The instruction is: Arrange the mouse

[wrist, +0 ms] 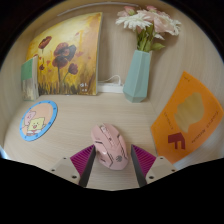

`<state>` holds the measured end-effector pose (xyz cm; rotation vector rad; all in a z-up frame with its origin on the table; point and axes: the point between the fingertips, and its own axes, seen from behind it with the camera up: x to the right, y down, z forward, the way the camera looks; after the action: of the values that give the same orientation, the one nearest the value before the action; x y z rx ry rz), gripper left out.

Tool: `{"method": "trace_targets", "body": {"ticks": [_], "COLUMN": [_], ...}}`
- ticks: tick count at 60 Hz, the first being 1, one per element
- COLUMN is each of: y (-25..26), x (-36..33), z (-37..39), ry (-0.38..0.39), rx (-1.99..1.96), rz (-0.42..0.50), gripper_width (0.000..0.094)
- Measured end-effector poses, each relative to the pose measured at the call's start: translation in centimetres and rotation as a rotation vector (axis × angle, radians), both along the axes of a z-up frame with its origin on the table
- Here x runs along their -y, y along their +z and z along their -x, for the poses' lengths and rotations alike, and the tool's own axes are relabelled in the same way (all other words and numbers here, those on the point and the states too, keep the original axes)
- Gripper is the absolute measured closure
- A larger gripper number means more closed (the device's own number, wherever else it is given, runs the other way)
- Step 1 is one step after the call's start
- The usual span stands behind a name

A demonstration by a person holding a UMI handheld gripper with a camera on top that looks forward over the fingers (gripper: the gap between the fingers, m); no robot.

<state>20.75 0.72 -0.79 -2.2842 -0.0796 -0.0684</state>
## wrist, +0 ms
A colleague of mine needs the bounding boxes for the white power cable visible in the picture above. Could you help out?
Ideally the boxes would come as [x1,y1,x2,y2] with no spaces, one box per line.
[98,74,125,86]

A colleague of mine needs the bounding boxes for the poppy flower canvas painting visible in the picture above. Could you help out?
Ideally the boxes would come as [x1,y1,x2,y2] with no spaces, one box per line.
[25,12,104,97]

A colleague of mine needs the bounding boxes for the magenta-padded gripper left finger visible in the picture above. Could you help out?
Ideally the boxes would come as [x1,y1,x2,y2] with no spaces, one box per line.
[49,144,98,188]

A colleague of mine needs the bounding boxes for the green cover book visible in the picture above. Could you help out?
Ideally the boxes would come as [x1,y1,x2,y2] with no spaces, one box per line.
[20,55,40,102]

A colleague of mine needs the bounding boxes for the pink and white flower bouquet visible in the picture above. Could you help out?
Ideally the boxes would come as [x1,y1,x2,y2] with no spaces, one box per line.
[115,4,183,53]

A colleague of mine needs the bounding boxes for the round cartoon print mouse pad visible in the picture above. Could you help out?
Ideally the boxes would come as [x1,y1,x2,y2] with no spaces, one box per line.
[18,100,59,142]

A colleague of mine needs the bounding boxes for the pink computer mouse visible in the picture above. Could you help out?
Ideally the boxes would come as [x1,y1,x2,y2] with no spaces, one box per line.
[90,123,130,171]

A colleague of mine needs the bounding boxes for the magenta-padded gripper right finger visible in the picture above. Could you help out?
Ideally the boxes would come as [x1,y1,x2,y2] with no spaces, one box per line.
[130,143,178,188]

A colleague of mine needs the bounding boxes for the white power strip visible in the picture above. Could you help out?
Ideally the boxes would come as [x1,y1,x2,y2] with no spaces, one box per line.
[96,82,125,94]

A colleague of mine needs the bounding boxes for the teal faceted vase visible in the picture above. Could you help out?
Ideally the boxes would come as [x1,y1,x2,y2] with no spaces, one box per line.
[122,49,153,104]

